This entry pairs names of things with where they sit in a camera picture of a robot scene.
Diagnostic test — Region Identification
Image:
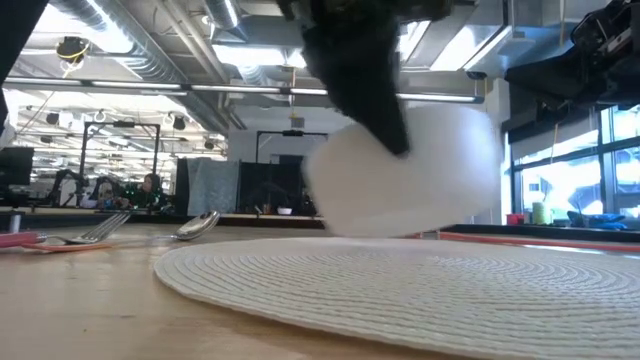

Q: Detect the person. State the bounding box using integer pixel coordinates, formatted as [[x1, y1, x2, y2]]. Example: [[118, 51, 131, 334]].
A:
[[123, 172, 170, 212]]

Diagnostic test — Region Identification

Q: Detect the yellow green spool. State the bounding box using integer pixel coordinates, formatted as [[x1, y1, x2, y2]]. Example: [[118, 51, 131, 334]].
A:
[[531, 201, 551, 226]]

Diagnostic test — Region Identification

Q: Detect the grey blue cloth panel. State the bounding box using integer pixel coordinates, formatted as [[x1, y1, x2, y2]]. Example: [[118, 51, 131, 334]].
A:
[[186, 156, 242, 217]]

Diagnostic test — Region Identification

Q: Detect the large white round plate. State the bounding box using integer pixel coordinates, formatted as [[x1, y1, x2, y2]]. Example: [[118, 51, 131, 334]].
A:
[[153, 236, 640, 360]]

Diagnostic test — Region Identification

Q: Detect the white bowl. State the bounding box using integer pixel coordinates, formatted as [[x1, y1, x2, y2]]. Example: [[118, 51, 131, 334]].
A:
[[303, 103, 504, 239]]

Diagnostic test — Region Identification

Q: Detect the silver ventilation duct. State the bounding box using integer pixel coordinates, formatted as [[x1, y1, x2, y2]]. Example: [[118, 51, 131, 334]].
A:
[[49, 0, 241, 134]]

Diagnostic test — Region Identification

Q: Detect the black partition panel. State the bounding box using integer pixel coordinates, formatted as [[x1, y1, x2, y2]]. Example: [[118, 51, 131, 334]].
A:
[[238, 160, 307, 217]]

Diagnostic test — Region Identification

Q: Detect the yellow black ceiling cable reel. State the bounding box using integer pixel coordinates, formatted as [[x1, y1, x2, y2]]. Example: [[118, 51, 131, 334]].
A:
[[55, 35, 92, 65]]

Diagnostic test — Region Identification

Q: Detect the black background rig frame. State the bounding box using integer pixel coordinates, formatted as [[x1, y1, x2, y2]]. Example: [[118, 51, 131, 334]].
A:
[[255, 129, 330, 166], [78, 120, 162, 207]]

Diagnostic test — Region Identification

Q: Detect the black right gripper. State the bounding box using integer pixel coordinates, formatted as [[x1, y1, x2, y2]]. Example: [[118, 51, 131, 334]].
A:
[[503, 45, 640, 109]]

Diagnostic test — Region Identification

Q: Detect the blue cloth bundle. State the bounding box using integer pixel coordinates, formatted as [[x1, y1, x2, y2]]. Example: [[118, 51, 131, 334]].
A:
[[567, 209, 629, 231]]

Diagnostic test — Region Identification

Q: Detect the black aluminium table frame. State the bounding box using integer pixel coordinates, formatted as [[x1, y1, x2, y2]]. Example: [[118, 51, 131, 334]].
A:
[[0, 209, 640, 254]]

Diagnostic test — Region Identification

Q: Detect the long ceiling light strip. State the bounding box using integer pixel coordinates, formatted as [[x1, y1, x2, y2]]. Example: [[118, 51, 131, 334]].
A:
[[2, 76, 485, 105]]

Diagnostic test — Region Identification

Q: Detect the black computer monitor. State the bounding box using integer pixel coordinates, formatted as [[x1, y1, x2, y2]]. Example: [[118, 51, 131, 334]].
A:
[[0, 146, 36, 187]]

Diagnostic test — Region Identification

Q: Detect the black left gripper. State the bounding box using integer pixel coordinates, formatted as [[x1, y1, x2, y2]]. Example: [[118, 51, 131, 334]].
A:
[[276, 0, 454, 157]]

